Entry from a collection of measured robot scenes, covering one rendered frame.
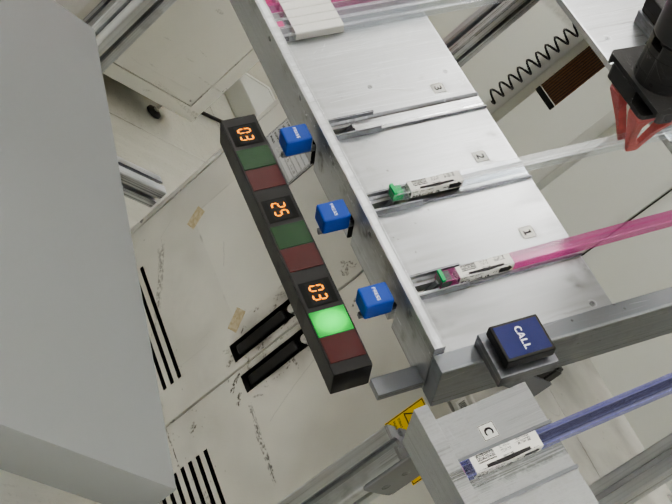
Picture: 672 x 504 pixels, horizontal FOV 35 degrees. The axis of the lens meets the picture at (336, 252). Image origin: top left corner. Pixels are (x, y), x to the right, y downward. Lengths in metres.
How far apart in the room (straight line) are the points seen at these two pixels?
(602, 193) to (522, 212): 2.09
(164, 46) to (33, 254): 1.76
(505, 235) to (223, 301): 0.61
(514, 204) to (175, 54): 1.57
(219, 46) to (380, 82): 1.41
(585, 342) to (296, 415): 0.53
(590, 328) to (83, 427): 0.51
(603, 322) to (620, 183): 2.16
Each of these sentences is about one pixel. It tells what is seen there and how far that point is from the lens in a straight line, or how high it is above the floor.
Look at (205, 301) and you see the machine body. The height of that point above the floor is 0.31.
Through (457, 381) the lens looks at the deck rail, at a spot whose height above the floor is 0.72.
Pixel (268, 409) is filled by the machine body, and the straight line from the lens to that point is 1.51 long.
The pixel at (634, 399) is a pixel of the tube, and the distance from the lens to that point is 0.91.
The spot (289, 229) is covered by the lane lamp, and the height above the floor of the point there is 0.66.
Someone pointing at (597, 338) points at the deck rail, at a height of 0.83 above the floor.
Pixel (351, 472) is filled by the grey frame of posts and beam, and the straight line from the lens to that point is 1.06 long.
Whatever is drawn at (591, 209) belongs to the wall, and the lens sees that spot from 3.22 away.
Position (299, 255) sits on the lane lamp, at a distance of 1.07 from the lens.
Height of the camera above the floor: 1.04
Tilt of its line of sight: 19 degrees down
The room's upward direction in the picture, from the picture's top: 51 degrees clockwise
